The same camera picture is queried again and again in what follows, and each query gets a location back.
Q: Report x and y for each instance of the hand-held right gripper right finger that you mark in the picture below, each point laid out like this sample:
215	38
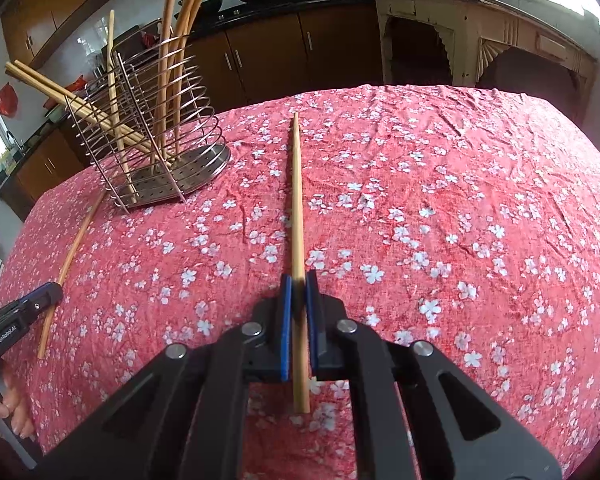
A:
314	330

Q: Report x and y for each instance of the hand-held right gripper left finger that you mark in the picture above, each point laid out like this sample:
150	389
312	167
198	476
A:
285	330

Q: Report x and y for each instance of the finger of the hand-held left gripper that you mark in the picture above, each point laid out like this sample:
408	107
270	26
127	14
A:
10	327

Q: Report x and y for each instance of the person's left hand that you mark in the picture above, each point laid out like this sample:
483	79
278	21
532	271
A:
17	410

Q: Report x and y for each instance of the red floral tablecloth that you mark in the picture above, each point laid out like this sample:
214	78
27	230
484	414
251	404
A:
430	210

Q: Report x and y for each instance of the sink faucet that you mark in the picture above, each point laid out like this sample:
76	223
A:
11	137

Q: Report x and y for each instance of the red plastic bag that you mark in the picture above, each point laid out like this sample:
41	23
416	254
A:
7	100
75	82

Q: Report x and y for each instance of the brown kitchen base cabinets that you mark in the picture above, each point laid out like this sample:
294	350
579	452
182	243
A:
270	55

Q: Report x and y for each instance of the grey chopping board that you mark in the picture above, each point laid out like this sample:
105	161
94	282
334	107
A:
130	40

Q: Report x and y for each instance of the small dark pan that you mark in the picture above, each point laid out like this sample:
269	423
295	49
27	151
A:
212	6

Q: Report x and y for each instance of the cream wooden side table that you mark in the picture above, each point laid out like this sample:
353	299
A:
490	20

